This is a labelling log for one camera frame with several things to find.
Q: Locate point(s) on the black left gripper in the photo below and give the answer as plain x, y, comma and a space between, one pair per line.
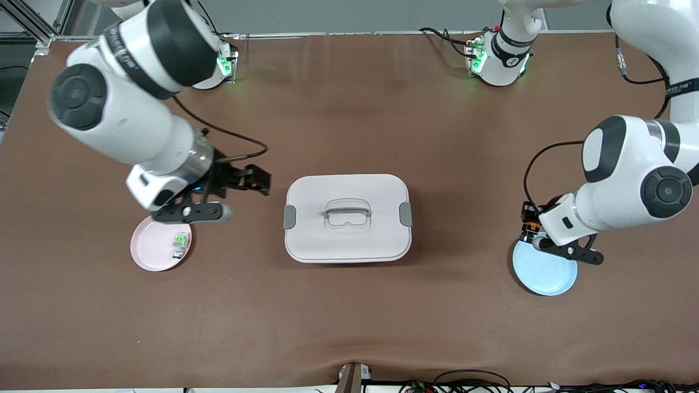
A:
538, 216

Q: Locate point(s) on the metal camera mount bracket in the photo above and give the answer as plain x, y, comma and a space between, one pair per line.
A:
352, 379

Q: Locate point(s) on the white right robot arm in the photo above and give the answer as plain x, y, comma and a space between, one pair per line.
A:
125, 125

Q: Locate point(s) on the green white push-button switch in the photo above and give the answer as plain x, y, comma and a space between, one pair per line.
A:
179, 241

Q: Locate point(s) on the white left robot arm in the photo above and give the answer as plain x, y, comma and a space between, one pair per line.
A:
617, 185

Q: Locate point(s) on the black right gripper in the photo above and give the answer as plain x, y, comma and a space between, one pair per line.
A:
225, 178

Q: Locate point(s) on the pink round plate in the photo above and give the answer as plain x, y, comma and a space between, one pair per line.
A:
150, 248

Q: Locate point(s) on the aluminium frame profile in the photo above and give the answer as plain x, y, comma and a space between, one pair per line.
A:
64, 16

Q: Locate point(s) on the light blue round plate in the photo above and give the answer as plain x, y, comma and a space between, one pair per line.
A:
546, 278

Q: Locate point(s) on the white lidded storage box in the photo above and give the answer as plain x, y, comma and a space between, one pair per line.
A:
349, 234

